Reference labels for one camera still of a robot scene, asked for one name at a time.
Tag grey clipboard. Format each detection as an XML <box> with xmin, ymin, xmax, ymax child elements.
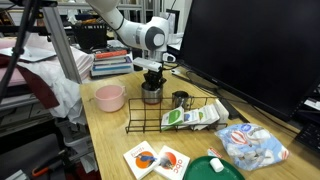
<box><xmin>0</xmin><ymin>44</ymin><xmax>58</xmax><ymax>63</ymax></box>

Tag blue book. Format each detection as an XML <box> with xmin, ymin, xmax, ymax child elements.
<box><xmin>90</xmin><ymin>63</ymin><xmax>134</xmax><ymax>73</ymax></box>

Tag abc board book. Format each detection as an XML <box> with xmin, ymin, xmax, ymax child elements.
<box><xmin>153</xmin><ymin>144</ymin><xmax>191</xmax><ymax>180</ymax></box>

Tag clear plastic bin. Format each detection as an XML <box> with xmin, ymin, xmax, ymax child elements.
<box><xmin>54</xmin><ymin>118</ymin><xmax>96</xmax><ymax>158</ymax></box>

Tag white marshmallow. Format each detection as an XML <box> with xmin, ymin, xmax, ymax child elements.
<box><xmin>209</xmin><ymin>157</ymin><xmax>225</xmax><ymax>173</ymax></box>

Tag pink plastic cup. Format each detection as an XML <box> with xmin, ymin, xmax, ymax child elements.
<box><xmin>93</xmin><ymin>84</ymin><xmax>128</xmax><ymax>113</ymax></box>

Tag transport booklet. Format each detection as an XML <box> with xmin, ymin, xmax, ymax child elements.
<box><xmin>206</xmin><ymin>103</ymin><xmax>221</xmax><ymax>124</ymax></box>

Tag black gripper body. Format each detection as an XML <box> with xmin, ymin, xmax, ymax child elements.
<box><xmin>143</xmin><ymin>68</ymin><xmax>167</xmax><ymax>84</ymax></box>

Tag orange handled tool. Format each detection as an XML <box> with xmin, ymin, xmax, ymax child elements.
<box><xmin>31</xmin><ymin>156</ymin><xmax>66</xmax><ymax>178</ymax></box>

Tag small steel pitcher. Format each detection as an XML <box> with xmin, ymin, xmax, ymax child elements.
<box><xmin>171</xmin><ymin>90</ymin><xmax>195</xmax><ymax>111</ymax></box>

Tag green colors booklet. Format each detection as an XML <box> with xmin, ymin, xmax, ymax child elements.
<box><xmin>161</xmin><ymin>106</ymin><xmax>185</xmax><ymax>131</ymax></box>

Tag green oval plate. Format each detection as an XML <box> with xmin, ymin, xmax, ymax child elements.
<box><xmin>182</xmin><ymin>155</ymin><xmax>246</xmax><ymax>180</ymax></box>

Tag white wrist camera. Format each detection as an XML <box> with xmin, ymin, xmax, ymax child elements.
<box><xmin>132</xmin><ymin>56</ymin><xmax>163</xmax><ymax>73</ymax></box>

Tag black keyboard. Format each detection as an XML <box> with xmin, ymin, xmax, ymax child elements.
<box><xmin>294</xmin><ymin>121</ymin><xmax>320</xmax><ymax>154</ymax></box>

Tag aluminium frame post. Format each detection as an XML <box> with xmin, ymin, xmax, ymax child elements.
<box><xmin>41</xmin><ymin>6</ymin><xmax>83</xmax><ymax>84</ymax></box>

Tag wild animals booklet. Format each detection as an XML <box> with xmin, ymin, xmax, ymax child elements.
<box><xmin>182</xmin><ymin>109</ymin><xmax>201</xmax><ymax>127</ymax></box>

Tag grey drawer cabinet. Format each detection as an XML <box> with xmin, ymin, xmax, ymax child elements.
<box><xmin>0</xmin><ymin>94</ymin><xmax>56</xmax><ymax>138</ymax></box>

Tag black tripod leg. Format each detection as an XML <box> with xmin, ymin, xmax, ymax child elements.
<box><xmin>0</xmin><ymin>0</ymin><xmax>36</xmax><ymax>104</ymax></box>

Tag black mesh basket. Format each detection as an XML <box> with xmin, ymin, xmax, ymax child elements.
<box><xmin>72</xmin><ymin>22</ymin><xmax>109</xmax><ymax>52</ymax></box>

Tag dark red cloth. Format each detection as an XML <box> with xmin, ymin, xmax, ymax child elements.
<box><xmin>0</xmin><ymin>54</ymin><xmax>61</xmax><ymax>110</ymax></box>

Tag red book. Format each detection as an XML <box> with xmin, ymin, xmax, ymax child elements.
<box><xmin>94</xmin><ymin>49</ymin><xmax>130</xmax><ymax>61</ymax></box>

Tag black wire rack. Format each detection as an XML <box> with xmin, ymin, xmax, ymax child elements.
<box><xmin>125</xmin><ymin>96</ymin><xmax>229</xmax><ymax>134</ymax></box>

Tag white booklet box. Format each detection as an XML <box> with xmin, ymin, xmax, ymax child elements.
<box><xmin>213</xmin><ymin>98</ymin><xmax>230</xmax><ymax>129</ymax></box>

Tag silver steel bowl red base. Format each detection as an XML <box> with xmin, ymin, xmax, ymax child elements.
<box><xmin>140</xmin><ymin>81</ymin><xmax>164</xmax><ymax>106</ymax></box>

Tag white cloth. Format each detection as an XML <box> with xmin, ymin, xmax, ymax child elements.
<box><xmin>14</xmin><ymin>33</ymin><xmax>88</xmax><ymax>126</ymax></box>

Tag aluminium frame upright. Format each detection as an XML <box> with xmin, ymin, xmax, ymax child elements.
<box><xmin>139</xmin><ymin>0</ymin><xmax>148</xmax><ymax>21</ymax></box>
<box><xmin>152</xmin><ymin>0</ymin><xmax>161</xmax><ymax>18</ymax></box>

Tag black computer monitor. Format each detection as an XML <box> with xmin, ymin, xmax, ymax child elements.
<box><xmin>170</xmin><ymin>0</ymin><xmax>320</xmax><ymax>123</ymax></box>

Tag vegetables booklet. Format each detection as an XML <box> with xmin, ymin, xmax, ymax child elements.
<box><xmin>198</xmin><ymin>105</ymin><xmax>214</xmax><ymax>126</ymax></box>

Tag blue marshmallow bag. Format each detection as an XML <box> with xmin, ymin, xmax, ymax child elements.
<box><xmin>214</xmin><ymin>122</ymin><xmax>290</xmax><ymax>172</ymax></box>

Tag pink foam sheets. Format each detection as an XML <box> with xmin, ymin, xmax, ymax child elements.
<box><xmin>0</xmin><ymin>37</ymin><xmax>95</xmax><ymax>89</ymax></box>

